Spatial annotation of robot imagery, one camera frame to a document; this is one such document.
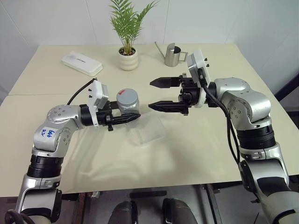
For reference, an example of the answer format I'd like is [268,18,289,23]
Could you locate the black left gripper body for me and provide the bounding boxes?
[97,101,119,132]

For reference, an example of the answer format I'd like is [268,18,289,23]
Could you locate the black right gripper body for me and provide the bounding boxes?
[178,73,202,116]

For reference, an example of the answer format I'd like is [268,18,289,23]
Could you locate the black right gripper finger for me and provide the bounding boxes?
[149,76,182,89]
[148,100,188,115]

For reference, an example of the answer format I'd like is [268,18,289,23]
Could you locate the grey jar red lid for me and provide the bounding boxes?
[116,88,139,109]

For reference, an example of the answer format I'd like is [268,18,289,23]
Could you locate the silver metal watering can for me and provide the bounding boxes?
[153,41,188,68]

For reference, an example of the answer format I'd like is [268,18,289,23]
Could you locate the green plant in cream pot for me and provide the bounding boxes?
[108,0,160,71]

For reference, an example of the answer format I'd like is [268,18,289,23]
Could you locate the white flat rectangular case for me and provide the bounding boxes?
[61,51,104,77]

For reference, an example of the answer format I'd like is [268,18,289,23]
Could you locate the black bar under table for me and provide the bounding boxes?
[129,190,168,200]

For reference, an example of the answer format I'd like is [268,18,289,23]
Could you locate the dark rounded shape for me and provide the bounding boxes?
[162,197,196,224]

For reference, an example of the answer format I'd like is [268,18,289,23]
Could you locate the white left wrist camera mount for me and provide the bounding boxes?
[86,79,110,128]

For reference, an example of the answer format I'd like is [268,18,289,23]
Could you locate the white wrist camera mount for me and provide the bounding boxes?
[86,79,110,128]
[186,49,211,108]

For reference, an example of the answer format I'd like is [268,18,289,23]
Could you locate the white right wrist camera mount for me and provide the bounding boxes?
[186,49,211,108]

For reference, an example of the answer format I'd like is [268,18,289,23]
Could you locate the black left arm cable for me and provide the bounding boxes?
[67,79,95,105]

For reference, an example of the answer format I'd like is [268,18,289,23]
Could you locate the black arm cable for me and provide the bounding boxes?
[67,79,95,105]
[198,69,242,168]

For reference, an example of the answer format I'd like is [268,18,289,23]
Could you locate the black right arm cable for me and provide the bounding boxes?
[198,69,242,168]

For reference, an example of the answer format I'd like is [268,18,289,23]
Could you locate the metal table frame leg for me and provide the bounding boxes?
[199,184,223,224]

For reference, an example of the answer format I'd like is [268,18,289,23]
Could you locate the thick dark cable loop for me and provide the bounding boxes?
[4,209,31,224]

